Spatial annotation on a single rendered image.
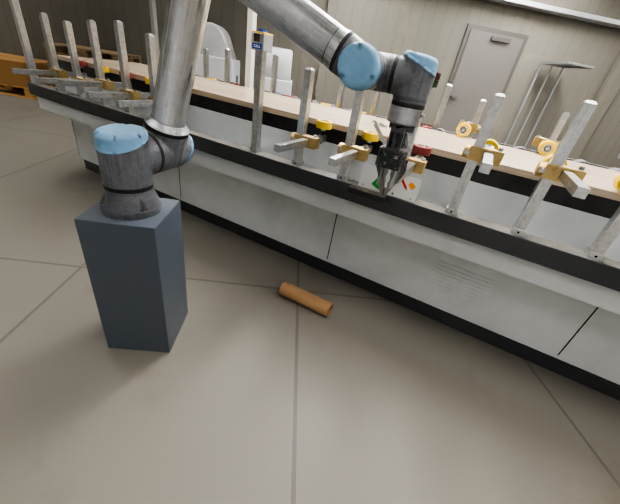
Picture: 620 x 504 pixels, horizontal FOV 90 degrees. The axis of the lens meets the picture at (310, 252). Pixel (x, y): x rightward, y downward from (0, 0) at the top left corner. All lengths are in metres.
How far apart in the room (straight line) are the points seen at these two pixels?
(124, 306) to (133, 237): 0.32
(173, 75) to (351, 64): 0.61
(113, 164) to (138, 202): 0.14
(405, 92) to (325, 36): 0.25
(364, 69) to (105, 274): 1.06
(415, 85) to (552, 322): 1.34
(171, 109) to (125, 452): 1.12
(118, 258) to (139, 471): 0.67
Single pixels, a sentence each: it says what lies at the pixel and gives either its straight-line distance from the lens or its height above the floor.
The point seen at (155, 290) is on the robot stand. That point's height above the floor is 0.34.
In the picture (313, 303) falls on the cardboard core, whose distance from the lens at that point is 1.66.
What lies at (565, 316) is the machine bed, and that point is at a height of 0.33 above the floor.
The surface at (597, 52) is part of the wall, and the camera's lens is 8.55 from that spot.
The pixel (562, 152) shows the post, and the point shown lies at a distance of 1.37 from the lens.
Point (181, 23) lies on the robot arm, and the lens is 1.16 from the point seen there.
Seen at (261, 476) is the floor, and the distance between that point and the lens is 1.22.
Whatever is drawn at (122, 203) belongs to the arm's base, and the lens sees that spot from 1.19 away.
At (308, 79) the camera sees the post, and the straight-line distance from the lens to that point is 1.52.
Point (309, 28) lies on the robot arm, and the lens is 0.84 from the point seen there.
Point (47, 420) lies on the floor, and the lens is 1.45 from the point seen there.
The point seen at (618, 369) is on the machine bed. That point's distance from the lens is 2.05.
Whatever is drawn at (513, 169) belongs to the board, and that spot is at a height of 0.89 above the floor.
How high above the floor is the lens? 1.13
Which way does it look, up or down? 31 degrees down
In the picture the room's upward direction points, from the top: 10 degrees clockwise
